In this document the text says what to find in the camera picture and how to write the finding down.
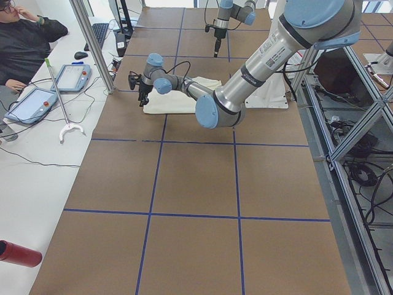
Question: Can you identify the black keyboard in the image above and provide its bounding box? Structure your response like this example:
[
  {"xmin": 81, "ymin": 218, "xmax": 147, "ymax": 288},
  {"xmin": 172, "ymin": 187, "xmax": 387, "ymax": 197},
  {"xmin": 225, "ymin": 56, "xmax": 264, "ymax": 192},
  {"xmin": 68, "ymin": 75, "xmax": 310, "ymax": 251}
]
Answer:
[{"xmin": 91, "ymin": 23, "xmax": 109, "ymax": 49}]

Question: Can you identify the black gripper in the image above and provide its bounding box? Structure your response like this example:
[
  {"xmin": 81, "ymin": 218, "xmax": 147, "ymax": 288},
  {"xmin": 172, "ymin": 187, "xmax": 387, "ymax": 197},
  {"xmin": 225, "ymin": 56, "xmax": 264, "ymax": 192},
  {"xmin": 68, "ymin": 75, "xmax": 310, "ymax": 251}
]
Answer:
[
  {"xmin": 128, "ymin": 71, "xmax": 152, "ymax": 107},
  {"xmin": 204, "ymin": 24, "xmax": 227, "ymax": 58}
]

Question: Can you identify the blue teach pendant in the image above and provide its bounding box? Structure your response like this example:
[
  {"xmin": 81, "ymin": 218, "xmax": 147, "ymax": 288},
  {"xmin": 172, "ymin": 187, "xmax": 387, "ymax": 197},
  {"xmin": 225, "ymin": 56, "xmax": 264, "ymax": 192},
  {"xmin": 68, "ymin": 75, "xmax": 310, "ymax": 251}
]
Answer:
[
  {"xmin": 5, "ymin": 88, "xmax": 58, "ymax": 124},
  {"xmin": 55, "ymin": 63, "xmax": 91, "ymax": 93}
]

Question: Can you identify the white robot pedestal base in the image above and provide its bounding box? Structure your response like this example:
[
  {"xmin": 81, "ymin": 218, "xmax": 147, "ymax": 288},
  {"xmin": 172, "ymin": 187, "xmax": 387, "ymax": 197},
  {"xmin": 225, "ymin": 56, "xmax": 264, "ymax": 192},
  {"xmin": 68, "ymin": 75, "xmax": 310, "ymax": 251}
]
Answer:
[{"xmin": 242, "ymin": 0, "xmax": 291, "ymax": 109}]

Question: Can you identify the far blue teach pendant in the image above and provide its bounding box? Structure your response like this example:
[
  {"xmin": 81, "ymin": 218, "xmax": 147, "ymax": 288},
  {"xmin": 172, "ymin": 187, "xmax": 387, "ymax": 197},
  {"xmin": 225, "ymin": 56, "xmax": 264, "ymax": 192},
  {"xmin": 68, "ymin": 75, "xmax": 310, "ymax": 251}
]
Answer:
[{"xmin": 55, "ymin": 63, "xmax": 91, "ymax": 93}]

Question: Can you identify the aluminium frame post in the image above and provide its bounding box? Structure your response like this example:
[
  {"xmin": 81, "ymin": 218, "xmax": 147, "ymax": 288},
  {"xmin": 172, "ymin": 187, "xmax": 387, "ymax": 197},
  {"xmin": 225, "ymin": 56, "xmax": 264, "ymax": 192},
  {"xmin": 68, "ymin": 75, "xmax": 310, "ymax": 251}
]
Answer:
[{"xmin": 69, "ymin": 0, "xmax": 114, "ymax": 94}]

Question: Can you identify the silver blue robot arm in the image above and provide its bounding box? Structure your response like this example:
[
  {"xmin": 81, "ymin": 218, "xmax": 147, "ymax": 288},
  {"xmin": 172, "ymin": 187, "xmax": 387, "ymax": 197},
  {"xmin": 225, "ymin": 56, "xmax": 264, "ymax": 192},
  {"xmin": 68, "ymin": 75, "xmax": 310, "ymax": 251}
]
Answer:
[
  {"xmin": 204, "ymin": 0, "xmax": 258, "ymax": 58},
  {"xmin": 128, "ymin": 1, "xmax": 362, "ymax": 128}
]

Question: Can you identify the red cylinder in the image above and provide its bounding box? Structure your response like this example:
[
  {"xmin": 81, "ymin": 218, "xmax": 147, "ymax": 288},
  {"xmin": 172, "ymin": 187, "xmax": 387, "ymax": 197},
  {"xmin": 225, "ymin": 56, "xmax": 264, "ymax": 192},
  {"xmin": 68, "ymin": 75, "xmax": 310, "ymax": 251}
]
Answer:
[{"xmin": 1, "ymin": 240, "xmax": 42, "ymax": 267}]

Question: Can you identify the person in black sweater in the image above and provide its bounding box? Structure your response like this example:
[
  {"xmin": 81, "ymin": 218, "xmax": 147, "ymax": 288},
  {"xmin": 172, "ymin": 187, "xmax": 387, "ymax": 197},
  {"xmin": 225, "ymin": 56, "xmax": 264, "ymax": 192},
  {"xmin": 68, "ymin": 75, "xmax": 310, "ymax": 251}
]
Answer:
[{"xmin": 1, "ymin": 1, "xmax": 68, "ymax": 93}]

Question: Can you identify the black power adapter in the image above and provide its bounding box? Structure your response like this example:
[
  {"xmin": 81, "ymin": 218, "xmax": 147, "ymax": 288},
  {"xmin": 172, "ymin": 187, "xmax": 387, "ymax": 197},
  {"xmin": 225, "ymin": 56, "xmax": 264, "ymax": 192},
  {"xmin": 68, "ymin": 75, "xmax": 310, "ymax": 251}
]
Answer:
[{"xmin": 115, "ymin": 32, "xmax": 127, "ymax": 57}]

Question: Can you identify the near blue teach pendant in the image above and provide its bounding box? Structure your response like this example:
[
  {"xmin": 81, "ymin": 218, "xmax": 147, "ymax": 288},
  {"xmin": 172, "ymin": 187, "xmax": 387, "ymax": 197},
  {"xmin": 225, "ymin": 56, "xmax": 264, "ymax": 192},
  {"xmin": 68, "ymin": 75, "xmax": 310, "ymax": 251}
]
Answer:
[{"xmin": 5, "ymin": 88, "xmax": 58, "ymax": 124}]

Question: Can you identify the black computer mouse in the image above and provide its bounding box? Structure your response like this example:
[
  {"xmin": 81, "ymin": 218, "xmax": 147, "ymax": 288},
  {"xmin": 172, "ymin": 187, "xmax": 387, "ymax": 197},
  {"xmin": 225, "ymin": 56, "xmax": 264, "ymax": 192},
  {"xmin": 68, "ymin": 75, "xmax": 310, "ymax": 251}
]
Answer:
[{"xmin": 74, "ymin": 52, "xmax": 88, "ymax": 60}]

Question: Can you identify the reacher grabber stick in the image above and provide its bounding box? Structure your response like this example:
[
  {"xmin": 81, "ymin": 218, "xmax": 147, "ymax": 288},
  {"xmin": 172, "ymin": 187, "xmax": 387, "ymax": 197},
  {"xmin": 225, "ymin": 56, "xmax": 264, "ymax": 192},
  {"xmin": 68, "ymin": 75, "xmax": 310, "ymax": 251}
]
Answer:
[{"xmin": 45, "ymin": 58, "xmax": 85, "ymax": 144}]

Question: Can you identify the cream long-sleeve cat shirt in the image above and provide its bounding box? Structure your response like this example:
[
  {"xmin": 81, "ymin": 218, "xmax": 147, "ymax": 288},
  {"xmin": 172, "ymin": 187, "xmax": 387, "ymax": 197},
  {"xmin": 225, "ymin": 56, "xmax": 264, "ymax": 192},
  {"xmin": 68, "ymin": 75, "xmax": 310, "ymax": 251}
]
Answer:
[{"xmin": 142, "ymin": 76, "xmax": 222, "ymax": 116}]

